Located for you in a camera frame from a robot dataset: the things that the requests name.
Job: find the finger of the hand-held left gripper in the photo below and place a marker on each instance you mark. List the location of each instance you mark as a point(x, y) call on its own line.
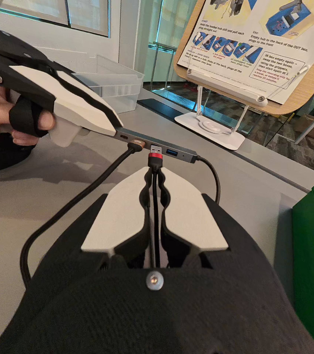
point(82, 87)
point(85, 113)

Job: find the black mesh armrest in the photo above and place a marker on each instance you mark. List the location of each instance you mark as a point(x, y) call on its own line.
point(2, 160)

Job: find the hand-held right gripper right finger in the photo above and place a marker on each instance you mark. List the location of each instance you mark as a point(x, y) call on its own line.
point(193, 218)

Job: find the grey usb hub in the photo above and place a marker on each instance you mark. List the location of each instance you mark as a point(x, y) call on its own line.
point(186, 156)

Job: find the frosted glass window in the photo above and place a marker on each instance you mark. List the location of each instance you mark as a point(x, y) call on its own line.
point(49, 13)

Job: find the cardboard box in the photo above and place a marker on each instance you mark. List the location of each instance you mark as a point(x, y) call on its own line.
point(309, 125)

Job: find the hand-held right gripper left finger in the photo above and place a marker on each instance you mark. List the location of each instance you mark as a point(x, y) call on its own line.
point(118, 218)

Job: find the clear plastic box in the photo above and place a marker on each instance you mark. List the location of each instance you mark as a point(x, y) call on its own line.
point(112, 88)

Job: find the instruction sheet on wooden stand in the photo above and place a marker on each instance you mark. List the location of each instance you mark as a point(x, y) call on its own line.
point(311, 88)

